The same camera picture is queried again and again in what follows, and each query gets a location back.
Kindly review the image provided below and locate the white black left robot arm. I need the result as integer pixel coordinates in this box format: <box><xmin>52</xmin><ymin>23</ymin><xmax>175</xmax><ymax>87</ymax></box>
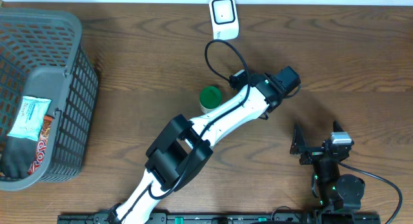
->
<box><xmin>108</xmin><ymin>66</ymin><xmax>301</xmax><ymax>223</ymax></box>

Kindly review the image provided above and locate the red orange snack packet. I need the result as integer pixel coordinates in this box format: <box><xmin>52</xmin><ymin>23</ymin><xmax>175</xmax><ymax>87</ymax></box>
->
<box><xmin>27</xmin><ymin>116</ymin><xmax>54</xmax><ymax>175</ymax></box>

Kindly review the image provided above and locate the green lid jar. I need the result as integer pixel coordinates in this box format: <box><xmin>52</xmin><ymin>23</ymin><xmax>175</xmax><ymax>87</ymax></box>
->
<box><xmin>199</xmin><ymin>86</ymin><xmax>223</xmax><ymax>114</ymax></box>

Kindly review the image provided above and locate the light blue wet wipes pack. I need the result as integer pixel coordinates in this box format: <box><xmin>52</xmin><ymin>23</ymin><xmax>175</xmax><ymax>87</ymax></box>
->
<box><xmin>7</xmin><ymin>96</ymin><xmax>52</xmax><ymax>141</ymax></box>

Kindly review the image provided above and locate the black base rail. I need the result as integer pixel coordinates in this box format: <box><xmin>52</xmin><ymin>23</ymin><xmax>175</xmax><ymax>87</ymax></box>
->
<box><xmin>57</xmin><ymin>212</ymin><xmax>382</xmax><ymax>224</ymax></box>

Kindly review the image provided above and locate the grey plastic mesh basket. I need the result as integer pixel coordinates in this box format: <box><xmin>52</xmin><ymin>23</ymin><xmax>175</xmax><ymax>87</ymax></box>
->
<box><xmin>1</xmin><ymin>8</ymin><xmax>99</xmax><ymax>191</ymax></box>

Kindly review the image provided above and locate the dark grey cloth pouch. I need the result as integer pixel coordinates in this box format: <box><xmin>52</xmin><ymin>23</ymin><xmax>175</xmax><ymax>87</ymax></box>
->
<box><xmin>1</xmin><ymin>137</ymin><xmax>36</xmax><ymax>179</ymax></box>

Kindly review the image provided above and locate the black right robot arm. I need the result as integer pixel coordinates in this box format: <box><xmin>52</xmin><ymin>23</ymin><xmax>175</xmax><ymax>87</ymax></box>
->
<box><xmin>290</xmin><ymin>121</ymin><xmax>365</xmax><ymax>223</ymax></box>

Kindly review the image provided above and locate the white barcode scanner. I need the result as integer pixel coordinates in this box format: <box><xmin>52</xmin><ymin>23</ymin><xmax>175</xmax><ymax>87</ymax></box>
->
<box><xmin>208</xmin><ymin>0</ymin><xmax>239</xmax><ymax>40</ymax></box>

